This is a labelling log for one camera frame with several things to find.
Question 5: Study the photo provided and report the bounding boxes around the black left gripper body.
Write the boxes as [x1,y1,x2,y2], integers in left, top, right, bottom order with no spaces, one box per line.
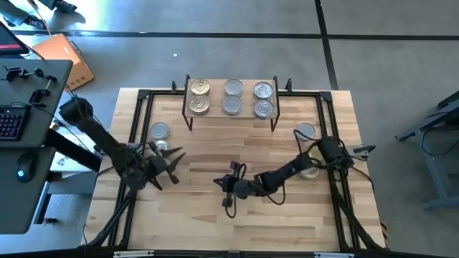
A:
[145,154,180,191]

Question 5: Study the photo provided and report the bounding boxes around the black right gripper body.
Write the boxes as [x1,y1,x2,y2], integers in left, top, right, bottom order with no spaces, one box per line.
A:
[224,175,254,200]

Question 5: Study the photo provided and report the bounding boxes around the plain silver-topped tuna can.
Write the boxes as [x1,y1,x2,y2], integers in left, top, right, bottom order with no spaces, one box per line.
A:
[295,122,317,141]
[149,121,171,141]
[222,95,243,117]
[223,78,245,98]

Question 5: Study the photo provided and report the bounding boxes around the silver pull-tab tuna can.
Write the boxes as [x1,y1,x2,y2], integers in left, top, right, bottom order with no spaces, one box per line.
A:
[252,99,275,120]
[252,81,275,101]

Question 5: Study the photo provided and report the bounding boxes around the wooden shelf black metal legs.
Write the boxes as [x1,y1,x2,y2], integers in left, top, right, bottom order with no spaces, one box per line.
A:
[181,74,281,133]

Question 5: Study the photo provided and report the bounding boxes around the white printed paper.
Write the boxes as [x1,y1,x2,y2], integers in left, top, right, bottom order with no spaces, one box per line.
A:
[49,143,103,174]

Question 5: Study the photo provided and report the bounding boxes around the black computer mouse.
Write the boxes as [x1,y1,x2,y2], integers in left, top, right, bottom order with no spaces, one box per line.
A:
[15,152,37,184]

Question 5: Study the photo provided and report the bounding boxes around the black desk clamp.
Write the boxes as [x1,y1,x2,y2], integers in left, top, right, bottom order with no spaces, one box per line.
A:
[1,65,46,82]
[28,74,59,108]

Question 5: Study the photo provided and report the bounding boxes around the dark grey desk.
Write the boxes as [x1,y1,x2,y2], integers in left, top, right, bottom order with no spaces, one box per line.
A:
[0,58,75,236]

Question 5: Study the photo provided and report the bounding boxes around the orange case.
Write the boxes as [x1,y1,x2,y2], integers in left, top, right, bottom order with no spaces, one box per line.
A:
[32,32,95,92]

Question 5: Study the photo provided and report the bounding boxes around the black keyboard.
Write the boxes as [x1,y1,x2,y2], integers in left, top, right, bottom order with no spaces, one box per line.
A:
[0,104,32,141]

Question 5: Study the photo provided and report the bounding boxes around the person's foot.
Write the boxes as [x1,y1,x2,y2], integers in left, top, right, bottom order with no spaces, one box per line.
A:
[37,0,78,14]

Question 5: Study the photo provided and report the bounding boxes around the black laptop screen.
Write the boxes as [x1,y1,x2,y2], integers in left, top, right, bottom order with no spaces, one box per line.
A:
[0,20,30,57]

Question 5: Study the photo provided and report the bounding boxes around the blue-grey metal stand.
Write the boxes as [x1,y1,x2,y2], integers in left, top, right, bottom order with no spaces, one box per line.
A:
[394,90,459,211]

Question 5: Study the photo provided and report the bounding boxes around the person's leg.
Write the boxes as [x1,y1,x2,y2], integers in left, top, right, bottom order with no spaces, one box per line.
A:
[0,0,47,30]

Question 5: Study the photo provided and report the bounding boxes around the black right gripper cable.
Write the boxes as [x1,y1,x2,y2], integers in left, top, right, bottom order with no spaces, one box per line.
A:
[221,193,240,219]

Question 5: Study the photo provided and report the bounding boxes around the silver table bracket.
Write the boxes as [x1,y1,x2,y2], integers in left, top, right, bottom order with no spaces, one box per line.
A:
[313,252,355,258]
[113,249,155,258]

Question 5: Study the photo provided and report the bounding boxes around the black aluminium table frame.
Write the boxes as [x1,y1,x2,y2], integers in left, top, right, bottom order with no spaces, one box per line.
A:
[81,87,387,254]

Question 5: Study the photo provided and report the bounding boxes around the grey arm base bracket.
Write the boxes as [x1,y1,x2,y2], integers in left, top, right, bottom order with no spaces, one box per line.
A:
[353,143,377,158]

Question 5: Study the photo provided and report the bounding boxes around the orange floor cable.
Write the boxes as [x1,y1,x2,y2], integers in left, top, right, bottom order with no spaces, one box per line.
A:
[27,0,53,37]

